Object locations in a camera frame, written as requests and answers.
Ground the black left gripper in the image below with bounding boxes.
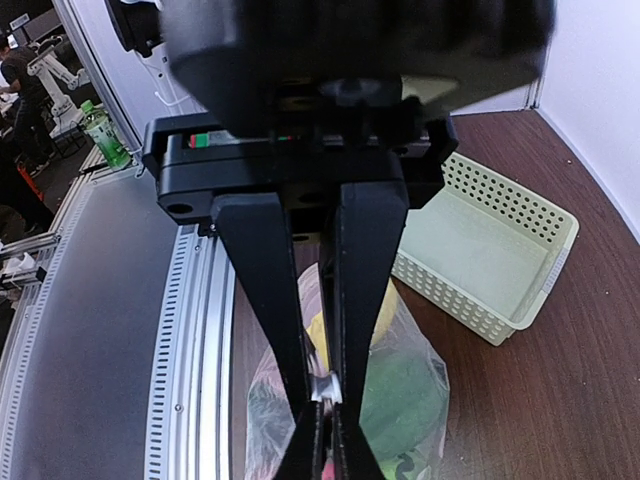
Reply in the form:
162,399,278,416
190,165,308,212
140,74,459,426

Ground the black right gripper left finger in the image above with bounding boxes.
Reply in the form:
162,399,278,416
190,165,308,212
277,401,323,480

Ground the clear zip top bag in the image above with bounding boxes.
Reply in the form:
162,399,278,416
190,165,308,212
244,284,450,479

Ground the yellow toy corn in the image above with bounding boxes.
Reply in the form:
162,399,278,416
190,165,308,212
306,281,399,370

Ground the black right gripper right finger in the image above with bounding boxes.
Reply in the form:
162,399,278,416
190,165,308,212
332,407,385,480

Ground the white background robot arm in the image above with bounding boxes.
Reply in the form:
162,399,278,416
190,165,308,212
27,46,90,139

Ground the aluminium front frame rail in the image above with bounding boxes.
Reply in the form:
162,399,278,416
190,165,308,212
1,169,234,479

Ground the green toy bell pepper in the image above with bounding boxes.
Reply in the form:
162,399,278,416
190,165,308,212
360,350,449,462

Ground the person in dark clothes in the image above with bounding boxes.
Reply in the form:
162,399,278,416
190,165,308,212
1,35,54,176

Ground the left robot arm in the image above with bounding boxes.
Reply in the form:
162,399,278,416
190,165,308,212
106,1,555,417

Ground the right aluminium corner post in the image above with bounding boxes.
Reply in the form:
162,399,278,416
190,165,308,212
525,77,544,110

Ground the green plastic basket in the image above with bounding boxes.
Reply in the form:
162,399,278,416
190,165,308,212
392,153,579,346

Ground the green drink bottle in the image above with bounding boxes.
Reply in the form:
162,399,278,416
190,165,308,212
80,100,131,171

